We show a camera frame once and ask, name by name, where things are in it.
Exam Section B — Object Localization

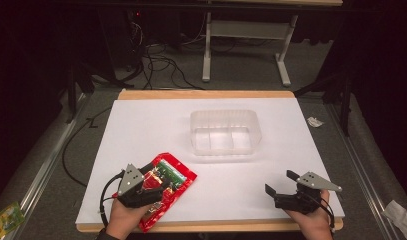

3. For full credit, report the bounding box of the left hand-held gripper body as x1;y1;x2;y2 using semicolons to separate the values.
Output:
116;163;165;209

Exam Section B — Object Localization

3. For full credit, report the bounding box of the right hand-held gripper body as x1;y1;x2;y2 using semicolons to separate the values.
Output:
273;171;344;215

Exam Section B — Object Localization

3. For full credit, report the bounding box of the red foil snack packet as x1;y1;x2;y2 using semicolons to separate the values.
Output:
111;152;198;234

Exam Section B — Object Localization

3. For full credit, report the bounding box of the person's right hand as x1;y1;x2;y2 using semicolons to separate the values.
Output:
284;189;335;240

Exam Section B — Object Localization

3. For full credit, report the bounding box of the person's left hand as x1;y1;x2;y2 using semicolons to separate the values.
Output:
105;198;155;240

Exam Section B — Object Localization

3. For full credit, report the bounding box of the white paper sheet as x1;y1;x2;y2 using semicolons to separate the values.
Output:
74;97;346;225

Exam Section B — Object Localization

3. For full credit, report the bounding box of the crumpled white paper scrap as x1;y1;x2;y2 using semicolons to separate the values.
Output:
306;116;325;129

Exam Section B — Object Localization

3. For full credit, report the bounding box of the clear plastic container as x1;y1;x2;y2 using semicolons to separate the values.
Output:
189;109;262;157

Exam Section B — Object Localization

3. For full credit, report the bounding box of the white crumpled cloth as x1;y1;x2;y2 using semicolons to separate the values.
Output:
381;199;407;240

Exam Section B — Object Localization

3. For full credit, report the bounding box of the black metal stand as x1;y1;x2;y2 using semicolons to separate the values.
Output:
293;68;353;138
64;59;127;125

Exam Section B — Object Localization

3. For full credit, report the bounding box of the green yellow packet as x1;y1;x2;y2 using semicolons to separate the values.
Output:
0;201;27;238

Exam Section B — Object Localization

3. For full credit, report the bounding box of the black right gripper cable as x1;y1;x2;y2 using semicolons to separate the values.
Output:
309;191;337;234

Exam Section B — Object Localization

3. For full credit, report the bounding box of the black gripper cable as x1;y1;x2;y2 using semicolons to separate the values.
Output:
309;191;337;234
98;170;126;229

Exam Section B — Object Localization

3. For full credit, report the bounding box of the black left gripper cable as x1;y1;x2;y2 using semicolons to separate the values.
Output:
98;170;126;229

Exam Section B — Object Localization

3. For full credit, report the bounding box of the aluminium floor rail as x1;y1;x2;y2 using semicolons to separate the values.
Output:
10;93;89;240
325;103;400;240

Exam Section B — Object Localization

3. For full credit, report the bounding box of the black floor cable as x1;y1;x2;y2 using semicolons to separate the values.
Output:
61;105;113;188

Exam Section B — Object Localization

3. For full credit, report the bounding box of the tangle of black cables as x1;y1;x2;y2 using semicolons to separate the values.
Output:
125;11;209;91

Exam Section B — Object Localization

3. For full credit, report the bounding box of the white metal desk frame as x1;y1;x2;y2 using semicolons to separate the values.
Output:
201;11;300;88

